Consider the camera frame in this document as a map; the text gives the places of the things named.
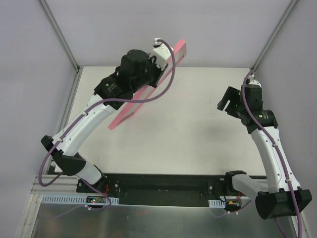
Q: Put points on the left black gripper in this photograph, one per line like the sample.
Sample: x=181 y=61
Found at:
x=155 y=76

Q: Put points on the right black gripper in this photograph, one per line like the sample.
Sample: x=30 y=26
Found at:
x=229 y=100

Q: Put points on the landscape photo print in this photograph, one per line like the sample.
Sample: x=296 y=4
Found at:
x=180 y=53

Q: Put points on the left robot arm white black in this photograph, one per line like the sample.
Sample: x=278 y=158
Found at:
x=136 y=70

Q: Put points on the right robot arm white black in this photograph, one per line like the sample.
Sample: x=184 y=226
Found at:
x=283 y=195

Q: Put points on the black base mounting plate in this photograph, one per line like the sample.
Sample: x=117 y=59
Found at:
x=163 y=190

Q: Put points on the right aluminium corner post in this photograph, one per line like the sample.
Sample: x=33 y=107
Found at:
x=278 y=27

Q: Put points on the aluminium corner post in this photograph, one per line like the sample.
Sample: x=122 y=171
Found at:
x=278 y=27
x=58 y=33

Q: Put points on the right white slotted cable duct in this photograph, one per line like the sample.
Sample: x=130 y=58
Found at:
x=217 y=204

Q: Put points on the white slotted cable duct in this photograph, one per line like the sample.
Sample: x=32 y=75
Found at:
x=79 y=200
x=217 y=204

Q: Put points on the left aluminium corner post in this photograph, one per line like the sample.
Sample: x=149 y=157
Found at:
x=58 y=33

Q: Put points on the left white slotted cable duct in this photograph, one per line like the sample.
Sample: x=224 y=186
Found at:
x=79 y=200

